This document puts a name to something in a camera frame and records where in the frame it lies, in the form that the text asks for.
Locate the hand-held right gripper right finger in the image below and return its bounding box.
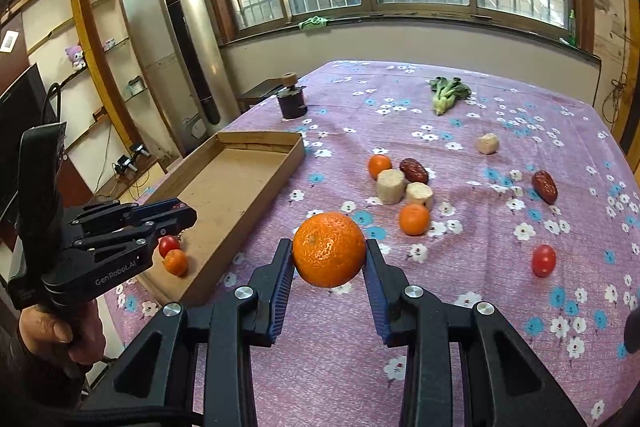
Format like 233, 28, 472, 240
364, 238, 588, 427

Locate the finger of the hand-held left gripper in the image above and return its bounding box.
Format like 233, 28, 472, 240
67, 198, 198, 238
70, 227, 173, 260

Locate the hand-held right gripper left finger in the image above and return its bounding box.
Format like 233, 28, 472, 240
82, 238, 297, 427

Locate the red tomato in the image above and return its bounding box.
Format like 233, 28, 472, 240
158, 235, 182, 258
531, 244, 557, 278

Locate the small orange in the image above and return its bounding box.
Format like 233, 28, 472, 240
368, 154, 393, 180
163, 249, 189, 278
398, 203, 431, 236

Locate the large orange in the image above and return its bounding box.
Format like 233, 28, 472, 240
292, 212, 367, 289

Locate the shallow cardboard box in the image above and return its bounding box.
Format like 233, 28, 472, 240
131, 130, 306, 308

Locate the red date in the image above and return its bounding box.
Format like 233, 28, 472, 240
399, 158, 430, 184
531, 170, 559, 206

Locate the person's left hand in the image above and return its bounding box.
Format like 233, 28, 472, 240
19, 301, 108, 368

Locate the purple floral tablecloth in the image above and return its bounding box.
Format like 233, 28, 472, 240
102, 59, 640, 427

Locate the dark wooden stool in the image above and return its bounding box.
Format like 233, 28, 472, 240
236, 79, 286, 114

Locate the tall golden air conditioner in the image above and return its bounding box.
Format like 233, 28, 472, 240
153, 0, 241, 155

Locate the black television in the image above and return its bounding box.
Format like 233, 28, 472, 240
0, 63, 58, 218

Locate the dark cylindrical hand grinder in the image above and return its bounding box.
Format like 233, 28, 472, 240
276, 72, 308, 120

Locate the purple plush toy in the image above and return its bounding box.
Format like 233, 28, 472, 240
65, 44, 87, 70

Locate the wooden shelf cabinet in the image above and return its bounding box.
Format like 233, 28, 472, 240
0, 0, 171, 208

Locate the green bok choy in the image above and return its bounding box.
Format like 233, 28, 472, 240
428, 77, 472, 116

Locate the hanging cord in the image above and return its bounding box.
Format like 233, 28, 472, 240
600, 72, 631, 122

